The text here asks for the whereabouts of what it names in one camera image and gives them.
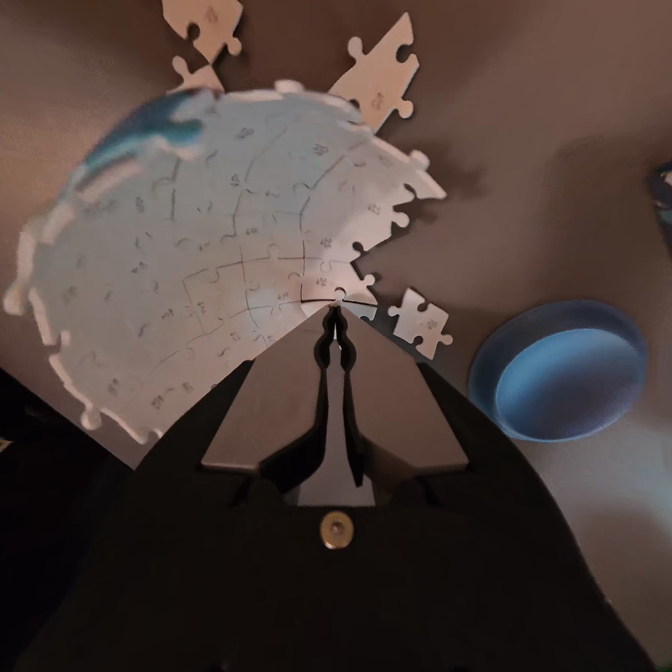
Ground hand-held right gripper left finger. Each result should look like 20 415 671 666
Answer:
201 304 337 495

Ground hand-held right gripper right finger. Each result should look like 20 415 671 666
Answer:
336 304 470 488

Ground partly built white puzzle ball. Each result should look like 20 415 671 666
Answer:
2 79 448 447

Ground printed cardboard puzzle box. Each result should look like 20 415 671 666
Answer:
650 162 672 247

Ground blue round plastic dish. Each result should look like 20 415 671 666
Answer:
467 299 649 443

